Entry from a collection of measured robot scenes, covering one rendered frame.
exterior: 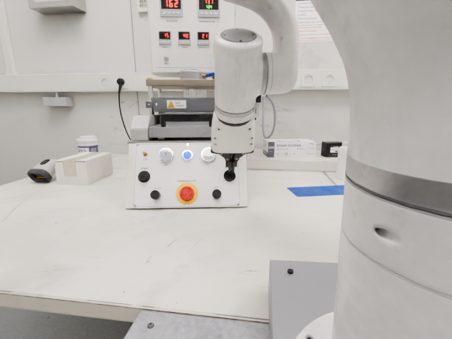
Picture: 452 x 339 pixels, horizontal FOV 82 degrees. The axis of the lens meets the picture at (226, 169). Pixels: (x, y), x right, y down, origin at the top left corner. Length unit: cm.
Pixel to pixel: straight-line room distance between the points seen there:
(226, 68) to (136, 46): 122
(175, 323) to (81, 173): 77
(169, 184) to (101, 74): 107
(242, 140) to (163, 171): 27
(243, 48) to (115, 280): 43
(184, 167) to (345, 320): 62
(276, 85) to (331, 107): 102
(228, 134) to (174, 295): 33
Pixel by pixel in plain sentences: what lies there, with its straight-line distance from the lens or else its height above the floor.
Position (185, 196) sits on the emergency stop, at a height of 79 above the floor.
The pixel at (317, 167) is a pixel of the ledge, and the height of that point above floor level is 77.
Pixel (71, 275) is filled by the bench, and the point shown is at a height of 75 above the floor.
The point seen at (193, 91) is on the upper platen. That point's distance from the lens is 95.
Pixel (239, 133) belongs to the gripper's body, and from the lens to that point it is 58.
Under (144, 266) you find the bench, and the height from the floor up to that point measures 75.
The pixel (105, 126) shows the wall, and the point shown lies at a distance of 175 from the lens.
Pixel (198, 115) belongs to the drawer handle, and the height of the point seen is 100.
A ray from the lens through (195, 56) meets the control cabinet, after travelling 110.
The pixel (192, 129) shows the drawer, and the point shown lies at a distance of 77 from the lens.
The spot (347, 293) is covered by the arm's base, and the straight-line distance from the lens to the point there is 19.
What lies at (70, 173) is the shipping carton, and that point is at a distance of 109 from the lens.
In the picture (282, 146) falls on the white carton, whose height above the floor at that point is 84.
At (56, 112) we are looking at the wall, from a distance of 193.
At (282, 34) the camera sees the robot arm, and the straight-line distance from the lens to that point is 52.
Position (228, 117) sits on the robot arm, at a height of 101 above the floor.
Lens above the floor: 103
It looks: 13 degrees down
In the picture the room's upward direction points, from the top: straight up
